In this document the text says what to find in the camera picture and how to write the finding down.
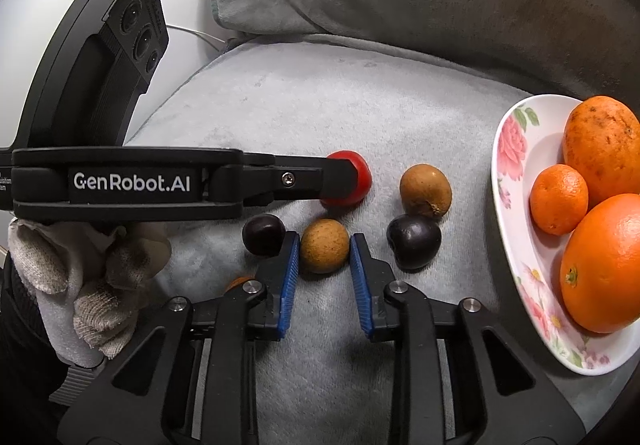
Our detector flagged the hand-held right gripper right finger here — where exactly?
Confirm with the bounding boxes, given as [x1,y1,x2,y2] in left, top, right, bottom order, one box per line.
[350,232,586,445]

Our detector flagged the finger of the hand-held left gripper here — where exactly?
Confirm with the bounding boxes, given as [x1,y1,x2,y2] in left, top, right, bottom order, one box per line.
[244,152,357,214]

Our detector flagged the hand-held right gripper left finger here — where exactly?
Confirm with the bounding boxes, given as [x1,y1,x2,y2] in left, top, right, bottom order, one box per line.
[60,231,301,445]

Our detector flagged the small orange kumquat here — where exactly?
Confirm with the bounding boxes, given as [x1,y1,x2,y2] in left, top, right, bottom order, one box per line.
[225,276,257,296]

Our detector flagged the red cherry tomato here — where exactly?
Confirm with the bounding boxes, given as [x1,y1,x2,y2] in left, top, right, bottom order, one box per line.
[320,150,373,208]

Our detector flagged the brown longan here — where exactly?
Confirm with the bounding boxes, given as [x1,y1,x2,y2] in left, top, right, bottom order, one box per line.
[399,164,453,220]
[300,219,351,275]

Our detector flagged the floral rim white plate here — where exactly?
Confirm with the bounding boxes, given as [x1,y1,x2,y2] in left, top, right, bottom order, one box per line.
[491,95,640,377]

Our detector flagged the small mandarin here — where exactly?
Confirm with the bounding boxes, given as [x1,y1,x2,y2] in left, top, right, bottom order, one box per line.
[529,164,590,237]

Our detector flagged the large smooth orange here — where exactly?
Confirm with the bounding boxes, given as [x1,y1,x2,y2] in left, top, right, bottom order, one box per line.
[559,193,640,335]

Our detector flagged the speckled orange fruit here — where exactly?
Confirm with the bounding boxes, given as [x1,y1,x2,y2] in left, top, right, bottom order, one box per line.
[562,96,640,208]

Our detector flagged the person's left hand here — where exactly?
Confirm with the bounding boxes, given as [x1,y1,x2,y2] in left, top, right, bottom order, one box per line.
[7,217,173,369]

